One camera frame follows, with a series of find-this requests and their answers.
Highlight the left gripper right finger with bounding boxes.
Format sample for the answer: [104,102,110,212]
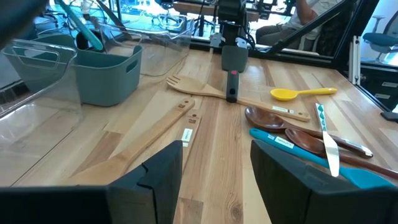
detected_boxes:
[250,139,357,224]

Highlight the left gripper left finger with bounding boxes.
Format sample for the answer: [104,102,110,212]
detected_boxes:
[107,139,183,224]

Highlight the wooden slotted spatula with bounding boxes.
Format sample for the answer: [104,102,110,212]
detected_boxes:
[62,97,196,187]

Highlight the long dark wooden spoon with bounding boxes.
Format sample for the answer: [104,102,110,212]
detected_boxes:
[285,128,398,180]

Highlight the butter knife patterned blue handle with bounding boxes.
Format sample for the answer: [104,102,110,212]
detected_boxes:
[314,102,340,178]

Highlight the blue silicone spoon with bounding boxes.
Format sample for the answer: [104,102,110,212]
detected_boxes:
[249,128,397,190]

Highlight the yellow silicone spoon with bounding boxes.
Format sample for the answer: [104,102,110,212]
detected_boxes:
[269,87,338,102]

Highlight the wooden spork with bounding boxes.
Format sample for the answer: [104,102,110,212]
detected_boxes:
[166,74,312,123]

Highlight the black rectangular-head spatula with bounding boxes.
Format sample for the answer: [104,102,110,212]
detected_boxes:
[220,45,249,104]

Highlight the short dark wooden spoon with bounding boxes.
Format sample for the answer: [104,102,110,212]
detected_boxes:
[244,106,374,159]

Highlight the teal plastic bin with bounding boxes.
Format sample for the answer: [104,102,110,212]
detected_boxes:
[32,33,144,107]

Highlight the clear plastic bin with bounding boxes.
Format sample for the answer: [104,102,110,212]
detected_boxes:
[0,39,84,187]
[93,14,194,78]

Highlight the person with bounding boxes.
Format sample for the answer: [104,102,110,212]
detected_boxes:
[255,0,343,47]

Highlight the office chair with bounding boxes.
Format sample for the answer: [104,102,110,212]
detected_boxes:
[362,14,398,63]

